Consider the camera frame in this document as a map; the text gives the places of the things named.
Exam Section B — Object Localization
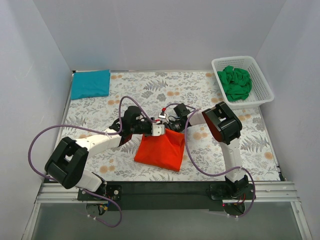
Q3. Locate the orange t shirt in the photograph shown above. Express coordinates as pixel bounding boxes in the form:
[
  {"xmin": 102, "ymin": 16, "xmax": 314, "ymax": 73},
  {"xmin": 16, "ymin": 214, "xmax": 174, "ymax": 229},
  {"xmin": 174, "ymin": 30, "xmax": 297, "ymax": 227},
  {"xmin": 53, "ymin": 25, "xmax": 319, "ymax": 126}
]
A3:
[{"xmin": 134, "ymin": 129, "xmax": 185, "ymax": 172}]

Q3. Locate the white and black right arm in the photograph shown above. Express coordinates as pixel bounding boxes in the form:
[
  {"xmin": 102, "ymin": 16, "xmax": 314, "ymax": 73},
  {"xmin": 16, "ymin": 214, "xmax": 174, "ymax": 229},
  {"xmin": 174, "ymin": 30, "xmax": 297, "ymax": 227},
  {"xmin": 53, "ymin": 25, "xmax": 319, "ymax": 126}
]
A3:
[{"xmin": 164, "ymin": 101, "xmax": 254, "ymax": 202}]

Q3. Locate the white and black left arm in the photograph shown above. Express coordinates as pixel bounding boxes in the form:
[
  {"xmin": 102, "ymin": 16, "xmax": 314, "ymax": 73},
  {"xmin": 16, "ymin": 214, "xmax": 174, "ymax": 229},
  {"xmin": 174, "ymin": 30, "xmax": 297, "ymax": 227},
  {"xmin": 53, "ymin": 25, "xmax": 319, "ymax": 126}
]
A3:
[{"xmin": 44, "ymin": 106, "xmax": 153, "ymax": 196}]

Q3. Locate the floral patterned table mat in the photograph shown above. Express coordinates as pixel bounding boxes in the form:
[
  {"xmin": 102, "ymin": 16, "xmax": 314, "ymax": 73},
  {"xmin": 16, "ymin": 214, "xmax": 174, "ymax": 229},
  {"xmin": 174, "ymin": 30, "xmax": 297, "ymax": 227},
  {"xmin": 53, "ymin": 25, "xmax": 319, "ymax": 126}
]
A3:
[{"xmin": 61, "ymin": 72, "xmax": 280, "ymax": 181}]

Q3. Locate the folded teal t shirt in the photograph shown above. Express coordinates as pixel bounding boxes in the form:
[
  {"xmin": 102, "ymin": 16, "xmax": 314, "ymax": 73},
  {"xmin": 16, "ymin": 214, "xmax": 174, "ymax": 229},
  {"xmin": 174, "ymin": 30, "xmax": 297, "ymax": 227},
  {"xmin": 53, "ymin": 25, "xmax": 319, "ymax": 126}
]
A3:
[{"xmin": 70, "ymin": 69, "xmax": 111, "ymax": 100}]

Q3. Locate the crumpled green t shirt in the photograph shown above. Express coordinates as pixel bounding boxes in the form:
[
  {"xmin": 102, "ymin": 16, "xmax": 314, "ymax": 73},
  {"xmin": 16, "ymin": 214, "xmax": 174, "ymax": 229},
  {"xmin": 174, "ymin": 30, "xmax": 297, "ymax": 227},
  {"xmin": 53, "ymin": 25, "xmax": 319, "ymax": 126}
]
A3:
[{"xmin": 217, "ymin": 65, "xmax": 253, "ymax": 102}]

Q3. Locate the white plastic basket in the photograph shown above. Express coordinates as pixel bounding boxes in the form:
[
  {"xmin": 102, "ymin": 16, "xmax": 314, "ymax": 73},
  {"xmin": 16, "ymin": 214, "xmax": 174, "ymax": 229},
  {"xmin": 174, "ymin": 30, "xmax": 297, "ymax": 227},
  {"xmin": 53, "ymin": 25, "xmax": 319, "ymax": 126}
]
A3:
[{"xmin": 211, "ymin": 56, "xmax": 274, "ymax": 110}]

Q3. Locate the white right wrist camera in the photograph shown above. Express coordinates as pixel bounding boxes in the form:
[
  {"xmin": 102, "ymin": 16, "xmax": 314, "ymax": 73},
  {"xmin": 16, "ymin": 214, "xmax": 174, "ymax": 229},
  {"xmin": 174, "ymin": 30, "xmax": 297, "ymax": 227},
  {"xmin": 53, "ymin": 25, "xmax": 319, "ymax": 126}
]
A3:
[{"xmin": 158, "ymin": 107, "xmax": 168, "ymax": 121}]

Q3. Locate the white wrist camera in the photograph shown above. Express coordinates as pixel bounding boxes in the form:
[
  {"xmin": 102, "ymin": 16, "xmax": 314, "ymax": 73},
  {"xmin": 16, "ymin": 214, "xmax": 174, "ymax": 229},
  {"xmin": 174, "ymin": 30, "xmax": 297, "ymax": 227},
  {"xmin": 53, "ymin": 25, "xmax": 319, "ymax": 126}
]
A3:
[
  {"xmin": 151, "ymin": 123, "xmax": 166, "ymax": 137},
  {"xmin": 158, "ymin": 107, "xmax": 168, "ymax": 121}
]

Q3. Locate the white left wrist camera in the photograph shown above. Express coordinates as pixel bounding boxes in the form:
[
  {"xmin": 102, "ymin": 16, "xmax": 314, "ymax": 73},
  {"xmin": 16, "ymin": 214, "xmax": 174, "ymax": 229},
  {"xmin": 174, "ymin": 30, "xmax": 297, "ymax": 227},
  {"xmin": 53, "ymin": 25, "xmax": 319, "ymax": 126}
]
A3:
[{"xmin": 151, "ymin": 123, "xmax": 166, "ymax": 137}]

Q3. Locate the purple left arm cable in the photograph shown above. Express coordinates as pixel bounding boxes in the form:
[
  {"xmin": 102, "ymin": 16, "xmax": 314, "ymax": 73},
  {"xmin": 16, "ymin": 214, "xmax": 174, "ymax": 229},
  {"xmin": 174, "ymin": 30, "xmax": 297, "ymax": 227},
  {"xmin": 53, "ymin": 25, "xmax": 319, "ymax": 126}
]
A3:
[{"xmin": 27, "ymin": 96, "xmax": 161, "ymax": 228}]

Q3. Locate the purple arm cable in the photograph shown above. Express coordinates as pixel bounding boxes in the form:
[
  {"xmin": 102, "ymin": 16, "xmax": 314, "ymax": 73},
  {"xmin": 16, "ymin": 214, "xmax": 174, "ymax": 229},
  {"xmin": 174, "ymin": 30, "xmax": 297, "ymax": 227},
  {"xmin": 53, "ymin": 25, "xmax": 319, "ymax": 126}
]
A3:
[
  {"xmin": 27, "ymin": 96, "xmax": 161, "ymax": 228},
  {"xmin": 161, "ymin": 101, "xmax": 257, "ymax": 219}
]

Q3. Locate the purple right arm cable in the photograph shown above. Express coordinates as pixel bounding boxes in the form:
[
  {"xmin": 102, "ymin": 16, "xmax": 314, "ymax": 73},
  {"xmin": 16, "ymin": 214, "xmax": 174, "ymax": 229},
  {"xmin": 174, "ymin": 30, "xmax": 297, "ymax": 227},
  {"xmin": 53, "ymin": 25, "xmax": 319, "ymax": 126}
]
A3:
[{"xmin": 161, "ymin": 101, "xmax": 257, "ymax": 219}]

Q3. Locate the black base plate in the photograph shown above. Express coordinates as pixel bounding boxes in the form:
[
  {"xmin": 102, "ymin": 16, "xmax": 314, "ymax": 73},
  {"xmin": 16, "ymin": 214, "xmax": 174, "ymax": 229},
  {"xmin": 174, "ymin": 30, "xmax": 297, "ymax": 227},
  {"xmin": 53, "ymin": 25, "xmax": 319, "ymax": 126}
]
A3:
[{"xmin": 77, "ymin": 181, "xmax": 257, "ymax": 212}]

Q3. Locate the aluminium frame rail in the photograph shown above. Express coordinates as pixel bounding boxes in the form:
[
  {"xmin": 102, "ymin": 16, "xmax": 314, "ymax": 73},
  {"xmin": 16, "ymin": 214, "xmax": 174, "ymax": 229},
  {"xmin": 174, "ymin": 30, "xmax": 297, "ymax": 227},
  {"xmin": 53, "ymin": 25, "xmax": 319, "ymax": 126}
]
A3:
[{"xmin": 35, "ymin": 181, "xmax": 300, "ymax": 203}]

